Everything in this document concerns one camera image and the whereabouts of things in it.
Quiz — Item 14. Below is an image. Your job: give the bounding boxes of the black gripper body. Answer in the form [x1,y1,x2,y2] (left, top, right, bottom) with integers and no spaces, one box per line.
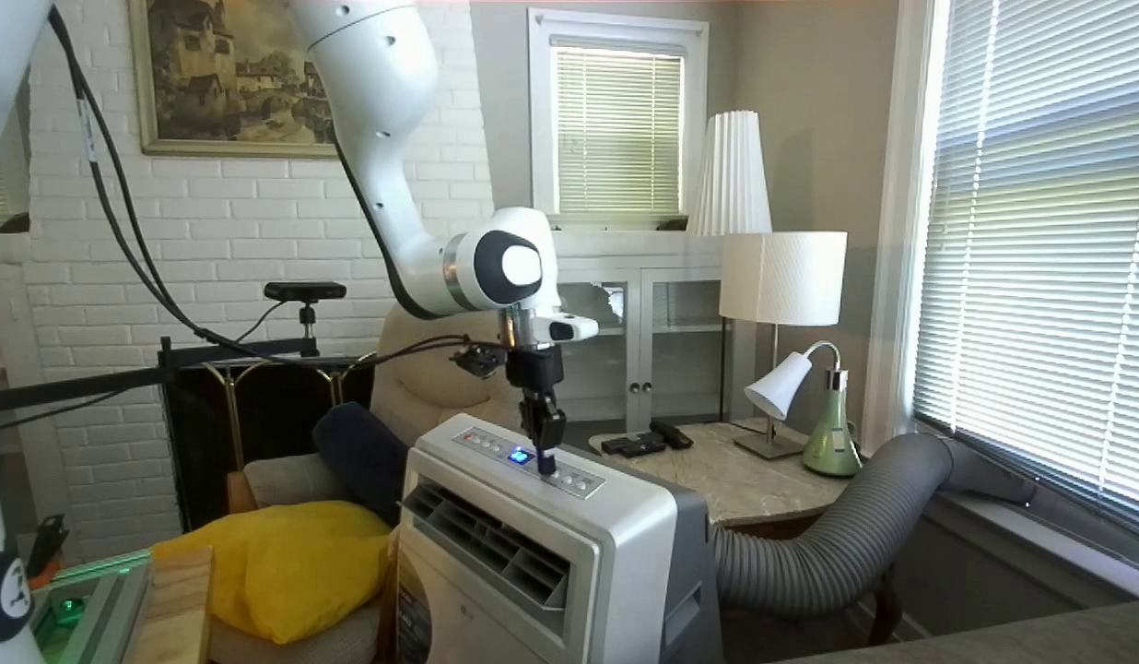
[507,310,564,393]

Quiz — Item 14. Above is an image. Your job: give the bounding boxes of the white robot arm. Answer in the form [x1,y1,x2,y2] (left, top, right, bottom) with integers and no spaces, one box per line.
[284,0,596,476]

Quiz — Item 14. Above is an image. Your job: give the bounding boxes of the white portable air conditioner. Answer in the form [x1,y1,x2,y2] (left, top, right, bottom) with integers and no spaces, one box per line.
[394,412,722,664]

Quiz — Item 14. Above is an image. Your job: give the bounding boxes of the beige fabric sofa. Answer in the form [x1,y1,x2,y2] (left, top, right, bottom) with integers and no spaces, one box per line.
[210,310,519,664]

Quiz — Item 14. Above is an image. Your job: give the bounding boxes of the black remote control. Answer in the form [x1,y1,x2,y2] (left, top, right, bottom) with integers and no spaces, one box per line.
[649,421,695,451]

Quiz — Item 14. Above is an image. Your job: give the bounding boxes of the white glass door cabinet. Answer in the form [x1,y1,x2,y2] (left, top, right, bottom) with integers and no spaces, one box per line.
[556,232,728,436]

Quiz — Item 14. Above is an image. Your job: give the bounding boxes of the dark blue throw pillow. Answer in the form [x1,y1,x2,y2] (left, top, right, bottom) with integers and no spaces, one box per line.
[314,401,405,526]

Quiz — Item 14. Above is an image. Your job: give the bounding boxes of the marble top side table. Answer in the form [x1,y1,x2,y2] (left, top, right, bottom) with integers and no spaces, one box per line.
[585,424,846,526]

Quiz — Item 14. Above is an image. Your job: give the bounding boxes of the white shade table lamp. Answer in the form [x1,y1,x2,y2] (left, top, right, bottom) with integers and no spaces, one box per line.
[718,232,864,476]

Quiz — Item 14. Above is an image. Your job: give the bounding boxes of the tall white pleated lamp shade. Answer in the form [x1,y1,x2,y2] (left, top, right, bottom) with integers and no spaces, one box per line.
[690,111,771,235]

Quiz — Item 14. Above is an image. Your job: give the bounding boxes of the small window with blinds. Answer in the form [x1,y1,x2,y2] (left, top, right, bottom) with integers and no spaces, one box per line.
[527,8,708,229]

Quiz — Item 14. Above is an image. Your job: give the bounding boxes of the green desk lamp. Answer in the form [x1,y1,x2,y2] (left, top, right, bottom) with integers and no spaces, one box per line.
[744,341,864,481]

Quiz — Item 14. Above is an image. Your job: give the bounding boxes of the yellow cushion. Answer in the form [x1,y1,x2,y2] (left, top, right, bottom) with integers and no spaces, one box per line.
[153,499,390,647]

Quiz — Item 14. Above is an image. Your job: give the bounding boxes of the black fireplace screen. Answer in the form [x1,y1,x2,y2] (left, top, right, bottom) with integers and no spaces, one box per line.
[158,349,378,531]

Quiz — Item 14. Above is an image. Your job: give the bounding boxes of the framed landscape painting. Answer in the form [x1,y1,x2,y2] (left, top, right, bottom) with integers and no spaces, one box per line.
[127,0,335,158]

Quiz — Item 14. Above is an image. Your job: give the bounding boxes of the wooden block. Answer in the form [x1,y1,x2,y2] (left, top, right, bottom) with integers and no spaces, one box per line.
[123,553,213,664]

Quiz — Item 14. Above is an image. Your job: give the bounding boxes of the green lit device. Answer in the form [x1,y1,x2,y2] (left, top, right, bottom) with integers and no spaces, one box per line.
[29,553,153,664]

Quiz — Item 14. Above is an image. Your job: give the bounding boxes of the white window blinds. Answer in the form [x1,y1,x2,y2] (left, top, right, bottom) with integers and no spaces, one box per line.
[916,0,1139,526]

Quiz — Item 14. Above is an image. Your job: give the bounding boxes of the black camera on stand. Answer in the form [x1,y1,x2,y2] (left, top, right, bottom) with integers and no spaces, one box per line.
[262,280,347,358]

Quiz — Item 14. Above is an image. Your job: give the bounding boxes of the grey flexible exhaust hose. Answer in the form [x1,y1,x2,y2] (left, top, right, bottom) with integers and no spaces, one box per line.
[712,430,1040,619]

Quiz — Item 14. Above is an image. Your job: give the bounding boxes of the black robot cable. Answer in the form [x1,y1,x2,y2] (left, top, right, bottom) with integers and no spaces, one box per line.
[43,3,509,380]

